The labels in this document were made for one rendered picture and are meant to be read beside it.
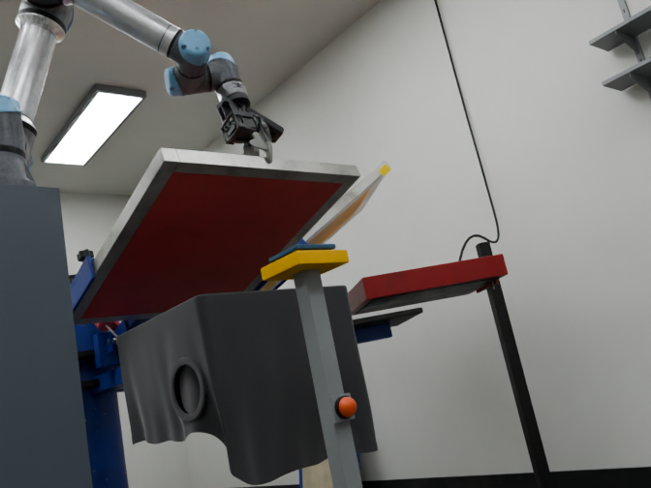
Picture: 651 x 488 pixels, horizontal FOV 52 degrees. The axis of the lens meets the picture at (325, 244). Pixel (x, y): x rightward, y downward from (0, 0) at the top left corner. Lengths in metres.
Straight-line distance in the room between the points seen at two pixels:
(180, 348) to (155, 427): 0.28
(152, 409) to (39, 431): 0.48
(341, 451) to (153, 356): 0.63
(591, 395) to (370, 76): 2.33
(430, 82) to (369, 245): 1.08
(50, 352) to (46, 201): 0.31
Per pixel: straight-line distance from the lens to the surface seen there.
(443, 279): 2.73
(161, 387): 1.72
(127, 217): 1.66
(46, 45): 1.81
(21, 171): 1.50
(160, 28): 1.69
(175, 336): 1.60
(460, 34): 3.94
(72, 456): 1.38
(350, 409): 1.26
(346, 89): 4.55
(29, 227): 1.43
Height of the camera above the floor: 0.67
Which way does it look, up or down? 13 degrees up
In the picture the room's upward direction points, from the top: 12 degrees counter-clockwise
